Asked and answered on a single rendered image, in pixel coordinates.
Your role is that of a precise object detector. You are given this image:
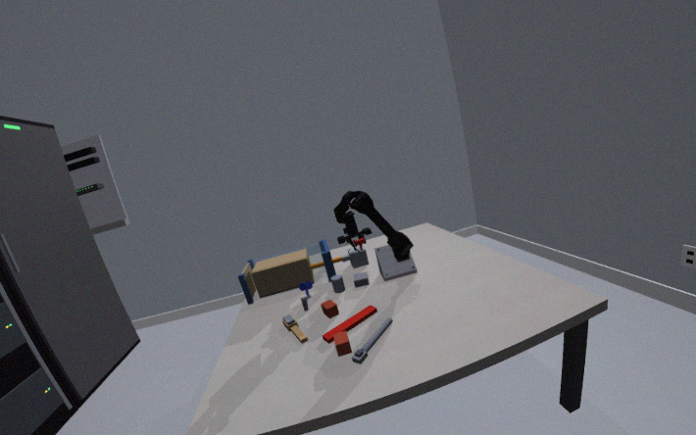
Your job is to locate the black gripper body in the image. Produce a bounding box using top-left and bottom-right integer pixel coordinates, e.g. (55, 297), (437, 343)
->
(337, 222), (372, 244)

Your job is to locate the grey cylinder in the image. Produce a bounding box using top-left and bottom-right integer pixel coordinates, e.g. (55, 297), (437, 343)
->
(330, 275), (345, 293)

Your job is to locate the reddish-brown block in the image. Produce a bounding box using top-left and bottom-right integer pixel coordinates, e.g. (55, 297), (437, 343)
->
(322, 300), (339, 318)
(332, 331), (352, 357)

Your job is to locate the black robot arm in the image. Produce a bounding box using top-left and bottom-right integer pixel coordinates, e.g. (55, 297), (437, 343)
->
(333, 191), (414, 263)

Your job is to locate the red flat bar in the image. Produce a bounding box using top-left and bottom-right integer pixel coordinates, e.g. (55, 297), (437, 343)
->
(323, 305), (377, 344)

